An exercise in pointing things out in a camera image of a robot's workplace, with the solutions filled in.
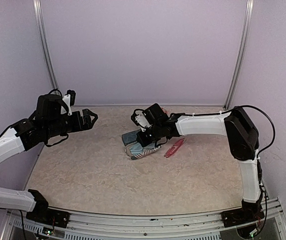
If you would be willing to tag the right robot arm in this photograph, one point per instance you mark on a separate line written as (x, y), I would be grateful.
(235, 124)

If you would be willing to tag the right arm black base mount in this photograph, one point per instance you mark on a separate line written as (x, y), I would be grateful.
(247, 213)

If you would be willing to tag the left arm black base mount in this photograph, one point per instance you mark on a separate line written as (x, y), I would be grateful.
(43, 214)

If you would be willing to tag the right aluminium frame post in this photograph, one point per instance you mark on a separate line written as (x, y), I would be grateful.
(241, 53)

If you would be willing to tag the aluminium frame post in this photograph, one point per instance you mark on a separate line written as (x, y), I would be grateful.
(44, 44)
(241, 53)

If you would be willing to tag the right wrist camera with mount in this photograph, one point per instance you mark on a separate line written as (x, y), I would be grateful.
(140, 120)

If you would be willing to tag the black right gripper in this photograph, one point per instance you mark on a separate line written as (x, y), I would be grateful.
(143, 142)

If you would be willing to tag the american flag glasses case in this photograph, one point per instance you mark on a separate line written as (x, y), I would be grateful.
(150, 149)

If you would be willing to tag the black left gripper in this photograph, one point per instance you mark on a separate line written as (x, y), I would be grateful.
(79, 126)

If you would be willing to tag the pink sunglasses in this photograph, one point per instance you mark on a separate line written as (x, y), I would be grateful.
(174, 148)

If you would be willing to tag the blue-green leather glasses case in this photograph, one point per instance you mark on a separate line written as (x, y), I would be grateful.
(129, 137)

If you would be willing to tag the blue cleaning cloth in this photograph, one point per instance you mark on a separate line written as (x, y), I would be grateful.
(136, 149)

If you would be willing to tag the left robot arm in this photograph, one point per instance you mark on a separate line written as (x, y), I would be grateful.
(52, 117)

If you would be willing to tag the left aluminium frame post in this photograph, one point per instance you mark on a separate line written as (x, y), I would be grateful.
(44, 44)

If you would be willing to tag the front aluminium rail base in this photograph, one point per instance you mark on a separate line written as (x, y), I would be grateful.
(211, 225)

